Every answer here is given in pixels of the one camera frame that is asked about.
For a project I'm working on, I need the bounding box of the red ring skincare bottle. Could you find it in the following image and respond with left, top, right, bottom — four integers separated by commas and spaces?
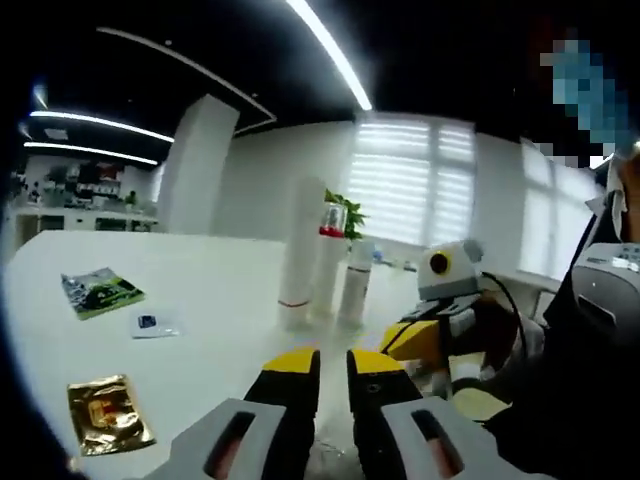
312, 199, 350, 324

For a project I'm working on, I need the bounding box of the white square pillar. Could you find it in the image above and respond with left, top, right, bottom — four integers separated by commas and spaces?
157, 94, 241, 236

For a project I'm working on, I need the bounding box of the ceiling light strip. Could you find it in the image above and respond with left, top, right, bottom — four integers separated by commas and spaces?
23, 141, 160, 166
28, 110, 175, 144
285, 0, 374, 112

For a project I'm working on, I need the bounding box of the white office counter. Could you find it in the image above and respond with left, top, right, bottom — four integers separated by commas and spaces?
9, 209, 161, 235

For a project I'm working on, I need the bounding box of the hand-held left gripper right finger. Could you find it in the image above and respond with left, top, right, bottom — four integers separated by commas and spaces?
345, 348, 549, 480

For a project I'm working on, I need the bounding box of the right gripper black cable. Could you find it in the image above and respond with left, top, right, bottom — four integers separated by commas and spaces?
479, 272, 529, 366

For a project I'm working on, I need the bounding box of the person's right hand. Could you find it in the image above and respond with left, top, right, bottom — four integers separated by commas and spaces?
467, 294, 524, 374

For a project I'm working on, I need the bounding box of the green potted plant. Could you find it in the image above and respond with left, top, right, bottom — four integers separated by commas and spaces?
324, 188, 369, 241

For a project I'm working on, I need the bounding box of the window with white blinds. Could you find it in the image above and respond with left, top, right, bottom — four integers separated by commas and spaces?
517, 142, 601, 281
347, 119, 476, 246

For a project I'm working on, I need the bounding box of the tall white skincare tube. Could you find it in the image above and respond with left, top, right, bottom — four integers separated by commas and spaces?
277, 175, 327, 331

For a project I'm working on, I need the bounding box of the white side desk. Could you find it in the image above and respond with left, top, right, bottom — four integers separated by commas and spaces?
514, 269, 564, 321

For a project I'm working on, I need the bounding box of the white chest-worn device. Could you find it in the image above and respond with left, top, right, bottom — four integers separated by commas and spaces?
569, 242, 640, 346

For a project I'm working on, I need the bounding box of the green skincare packet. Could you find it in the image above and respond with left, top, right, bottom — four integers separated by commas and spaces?
60, 267, 147, 321

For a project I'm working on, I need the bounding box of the gold skincare sachet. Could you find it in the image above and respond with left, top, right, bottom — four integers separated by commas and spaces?
67, 373, 157, 457

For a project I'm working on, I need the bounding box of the short white skincare bottle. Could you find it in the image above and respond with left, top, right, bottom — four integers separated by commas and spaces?
338, 238, 377, 330

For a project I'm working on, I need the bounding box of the white blue skincare sachet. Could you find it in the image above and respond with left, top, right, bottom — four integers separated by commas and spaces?
128, 308, 184, 340

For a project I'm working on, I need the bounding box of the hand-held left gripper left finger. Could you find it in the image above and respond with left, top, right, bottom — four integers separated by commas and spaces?
144, 348, 322, 480

